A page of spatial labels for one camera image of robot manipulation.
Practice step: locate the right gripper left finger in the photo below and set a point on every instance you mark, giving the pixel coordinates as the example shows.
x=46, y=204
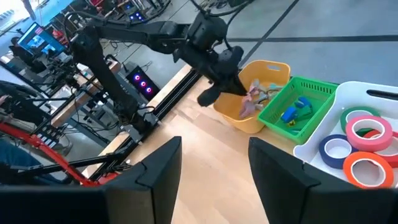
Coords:
x=93, y=205

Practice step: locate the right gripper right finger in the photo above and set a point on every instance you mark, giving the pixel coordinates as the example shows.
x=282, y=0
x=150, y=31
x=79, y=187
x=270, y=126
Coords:
x=295, y=199

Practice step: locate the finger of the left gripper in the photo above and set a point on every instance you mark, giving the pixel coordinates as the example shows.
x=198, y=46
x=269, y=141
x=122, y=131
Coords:
x=234, y=85
x=210, y=96

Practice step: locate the pink staple remover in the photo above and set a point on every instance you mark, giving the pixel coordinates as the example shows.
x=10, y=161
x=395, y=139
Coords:
x=247, y=109

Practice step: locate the blue tape roll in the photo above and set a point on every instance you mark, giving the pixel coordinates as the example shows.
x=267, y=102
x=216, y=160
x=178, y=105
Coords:
x=323, y=155

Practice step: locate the orange tape roll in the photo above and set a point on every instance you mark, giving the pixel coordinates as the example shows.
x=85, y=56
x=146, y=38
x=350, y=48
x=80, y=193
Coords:
x=348, y=174

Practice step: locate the pink tape roll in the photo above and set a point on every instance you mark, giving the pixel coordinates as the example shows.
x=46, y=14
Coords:
x=370, y=146

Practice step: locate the green tape roll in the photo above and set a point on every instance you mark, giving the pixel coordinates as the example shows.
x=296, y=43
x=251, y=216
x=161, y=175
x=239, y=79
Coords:
x=345, y=116

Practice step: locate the red tape roll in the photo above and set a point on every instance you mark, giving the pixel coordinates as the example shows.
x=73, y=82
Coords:
x=390, y=158

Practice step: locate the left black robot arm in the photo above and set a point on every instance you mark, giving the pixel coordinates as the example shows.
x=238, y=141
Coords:
x=102, y=71

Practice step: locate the yellow plastic bin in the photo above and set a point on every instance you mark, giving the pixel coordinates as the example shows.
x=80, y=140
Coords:
x=230, y=109

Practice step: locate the black support rod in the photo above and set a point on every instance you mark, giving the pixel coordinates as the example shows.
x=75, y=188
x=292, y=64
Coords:
x=62, y=163

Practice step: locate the black computer with pink lights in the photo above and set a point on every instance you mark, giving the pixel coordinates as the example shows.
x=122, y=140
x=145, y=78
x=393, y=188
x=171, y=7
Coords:
x=141, y=81

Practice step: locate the green plastic basket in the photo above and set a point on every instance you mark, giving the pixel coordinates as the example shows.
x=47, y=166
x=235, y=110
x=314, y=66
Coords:
x=314, y=93

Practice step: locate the person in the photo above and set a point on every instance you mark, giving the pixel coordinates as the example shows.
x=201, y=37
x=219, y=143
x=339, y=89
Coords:
x=15, y=157

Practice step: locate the wooden side table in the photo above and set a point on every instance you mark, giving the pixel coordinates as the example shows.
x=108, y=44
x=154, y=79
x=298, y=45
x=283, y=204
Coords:
x=71, y=105

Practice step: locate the white plastic bin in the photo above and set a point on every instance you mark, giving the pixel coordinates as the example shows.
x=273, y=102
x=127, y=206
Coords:
x=351, y=93

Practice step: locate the computer monitor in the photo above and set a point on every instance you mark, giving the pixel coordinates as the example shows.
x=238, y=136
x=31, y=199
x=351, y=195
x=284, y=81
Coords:
x=38, y=40

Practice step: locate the black table edge rail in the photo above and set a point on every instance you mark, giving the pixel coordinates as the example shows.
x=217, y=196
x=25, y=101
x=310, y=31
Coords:
x=168, y=102

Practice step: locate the red metal frame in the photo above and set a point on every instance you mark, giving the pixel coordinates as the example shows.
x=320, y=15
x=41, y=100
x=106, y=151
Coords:
x=46, y=149

